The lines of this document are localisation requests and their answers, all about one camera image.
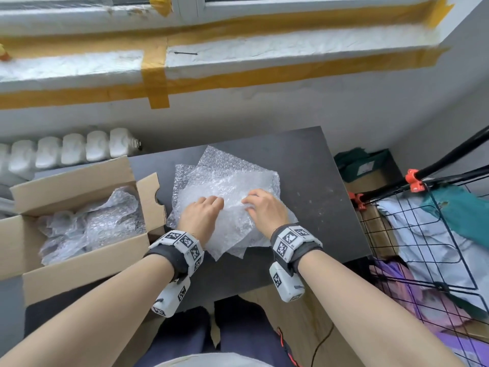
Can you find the person's left hand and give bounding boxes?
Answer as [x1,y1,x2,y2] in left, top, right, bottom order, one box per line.
[177,195,225,251]

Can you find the thin black cable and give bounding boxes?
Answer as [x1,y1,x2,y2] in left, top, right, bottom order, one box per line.
[309,323,335,367]

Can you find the person's dark trousers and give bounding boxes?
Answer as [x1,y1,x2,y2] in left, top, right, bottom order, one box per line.
[133,296,303,367]

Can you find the black metal tube frame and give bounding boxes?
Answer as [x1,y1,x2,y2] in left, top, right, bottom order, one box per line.
[359,124,489,205]

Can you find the dark green box with label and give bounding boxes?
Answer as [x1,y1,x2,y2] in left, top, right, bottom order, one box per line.
[333,147,400,183]

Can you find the teal cloth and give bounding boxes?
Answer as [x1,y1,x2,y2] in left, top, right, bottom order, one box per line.
[422,185,489,249]

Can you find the person's white shirt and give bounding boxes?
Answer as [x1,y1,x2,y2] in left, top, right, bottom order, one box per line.
[152,352,276,367]

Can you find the black wire mesh basket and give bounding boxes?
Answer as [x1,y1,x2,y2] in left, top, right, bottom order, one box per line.
[357,175,489,340]

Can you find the white window sill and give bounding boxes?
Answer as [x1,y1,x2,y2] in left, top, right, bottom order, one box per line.
[0,3,451,92]

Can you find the brown storage carton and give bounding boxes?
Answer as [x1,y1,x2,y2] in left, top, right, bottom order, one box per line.
[343,170,405,260]

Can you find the person's right forearm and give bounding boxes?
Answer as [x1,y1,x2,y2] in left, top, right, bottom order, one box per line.
[297,249,465,367]

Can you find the person's right hand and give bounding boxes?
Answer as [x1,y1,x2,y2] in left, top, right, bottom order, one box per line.
[241,188,291,241]

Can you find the black wristband with marker tiles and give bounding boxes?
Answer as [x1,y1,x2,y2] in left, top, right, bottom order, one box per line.
[144,229,205,282]
[269,223,324,274]

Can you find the orange plastic clip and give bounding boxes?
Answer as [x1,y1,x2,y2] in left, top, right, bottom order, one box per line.
[347,191,367,212]
[404,168,427,194]

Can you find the short yellow tape strip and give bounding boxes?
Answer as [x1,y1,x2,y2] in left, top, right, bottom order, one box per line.
[140,47,171,110]

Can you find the purple cloth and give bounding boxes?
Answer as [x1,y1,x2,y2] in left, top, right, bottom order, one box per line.
[368,259,489,367]

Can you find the long yellow tape strip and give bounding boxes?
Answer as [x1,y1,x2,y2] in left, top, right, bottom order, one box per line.
[0,0,455,60]
[0,47,450,111]

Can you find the white cloth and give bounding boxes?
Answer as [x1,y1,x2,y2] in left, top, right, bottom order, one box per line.
[376,194,489,314]

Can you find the person's left forearm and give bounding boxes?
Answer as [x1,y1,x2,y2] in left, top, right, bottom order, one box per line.
[0,254,176,367]

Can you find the white radiator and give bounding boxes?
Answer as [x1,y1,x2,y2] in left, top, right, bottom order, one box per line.
[0,127,143,218]

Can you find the white window frame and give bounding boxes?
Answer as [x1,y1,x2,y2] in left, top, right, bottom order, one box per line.
[0,0,436,23]

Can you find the brown cardboard box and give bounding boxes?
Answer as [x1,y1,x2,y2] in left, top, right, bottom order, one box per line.
[0,155,168,306]

